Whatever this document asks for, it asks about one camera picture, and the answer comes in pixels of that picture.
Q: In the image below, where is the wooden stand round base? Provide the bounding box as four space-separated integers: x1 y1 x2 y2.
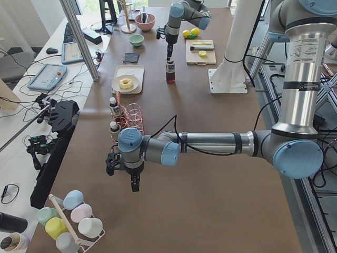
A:
119 0 137 34

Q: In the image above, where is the computer mouse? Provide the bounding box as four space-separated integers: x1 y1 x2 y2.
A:
46 47 58 55

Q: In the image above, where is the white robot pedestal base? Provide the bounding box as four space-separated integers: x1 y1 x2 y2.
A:
209 0 264 93

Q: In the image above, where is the upper yellow lemon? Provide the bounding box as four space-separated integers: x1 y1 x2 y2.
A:
191 28 200 36

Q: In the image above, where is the half lemon slice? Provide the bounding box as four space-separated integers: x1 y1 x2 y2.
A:
199 50 207 57

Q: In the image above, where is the white cup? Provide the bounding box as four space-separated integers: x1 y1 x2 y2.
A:
78 218 103 238

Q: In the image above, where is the steel ice scoop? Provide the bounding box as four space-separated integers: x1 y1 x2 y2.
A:
140 6 149 24

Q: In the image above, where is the cream tray with bear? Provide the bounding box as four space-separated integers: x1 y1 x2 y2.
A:
111 65 144 94

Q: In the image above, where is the grey cup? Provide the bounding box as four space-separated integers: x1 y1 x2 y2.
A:
56 232 80 253

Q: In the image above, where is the bamboo cutting board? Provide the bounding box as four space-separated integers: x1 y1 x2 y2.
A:
186 40 216 64

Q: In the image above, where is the mint green bowl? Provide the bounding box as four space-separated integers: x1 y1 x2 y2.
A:
128 34 144 47

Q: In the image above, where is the teach pendant far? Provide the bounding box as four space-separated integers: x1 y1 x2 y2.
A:
61 42 84 65

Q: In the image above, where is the glazed donut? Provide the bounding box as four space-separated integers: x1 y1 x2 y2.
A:
118 78 133 90

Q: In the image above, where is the teach pendant near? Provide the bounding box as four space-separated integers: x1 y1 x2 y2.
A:
27 64 67 91

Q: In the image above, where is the lower yellow lemon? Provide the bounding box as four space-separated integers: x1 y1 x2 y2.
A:
182 30 191 39

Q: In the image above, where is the green lime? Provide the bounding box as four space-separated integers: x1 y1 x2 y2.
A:
188 33 196 40

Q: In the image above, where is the copper wire bottle rack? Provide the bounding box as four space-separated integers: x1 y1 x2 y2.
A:
111 92 144 143

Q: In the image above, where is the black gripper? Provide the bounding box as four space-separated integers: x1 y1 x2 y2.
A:
125 163 144 192
166 40 176 61

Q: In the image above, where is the white mug rack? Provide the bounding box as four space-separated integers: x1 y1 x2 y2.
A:
48 193 106 252

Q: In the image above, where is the pink cup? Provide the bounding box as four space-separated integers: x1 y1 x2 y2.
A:
71 203 93 223

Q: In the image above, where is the pink bowl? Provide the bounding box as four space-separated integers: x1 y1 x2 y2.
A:
134 13 156 32

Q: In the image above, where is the yellow cup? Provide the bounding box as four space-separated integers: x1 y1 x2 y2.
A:
45 217 69 240

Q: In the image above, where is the tea bottle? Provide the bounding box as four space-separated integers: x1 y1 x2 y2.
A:
165 59 175 84
110 121 122 140
109 97 123 116

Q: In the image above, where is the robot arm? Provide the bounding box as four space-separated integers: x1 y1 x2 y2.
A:
164 0 211 60
106 1 336 191

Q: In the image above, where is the yellow lemon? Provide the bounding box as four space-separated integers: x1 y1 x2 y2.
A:
191 28 200 36
182 30 191 39

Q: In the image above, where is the grey folded cloth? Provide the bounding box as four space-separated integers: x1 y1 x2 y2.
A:
123 52 140 63

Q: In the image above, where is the white round plate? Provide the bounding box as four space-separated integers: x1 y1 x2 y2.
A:
112 74 140 93

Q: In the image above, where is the black keyboard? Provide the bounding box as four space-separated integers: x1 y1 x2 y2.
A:
63 23 76 44

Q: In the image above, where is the green cup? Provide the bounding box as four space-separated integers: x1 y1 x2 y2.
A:
36 207 60 226

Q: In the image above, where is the teach pendant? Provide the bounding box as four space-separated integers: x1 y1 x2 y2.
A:
61 42 84 65
27 64 67 91

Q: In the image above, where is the steel muddler black tip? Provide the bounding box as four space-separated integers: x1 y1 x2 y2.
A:
190 46 214 51

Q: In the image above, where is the aluminium frame post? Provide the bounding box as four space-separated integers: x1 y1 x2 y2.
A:
60 0 100 82

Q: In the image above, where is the blue cup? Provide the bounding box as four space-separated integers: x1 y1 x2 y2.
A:
63 190 84 210

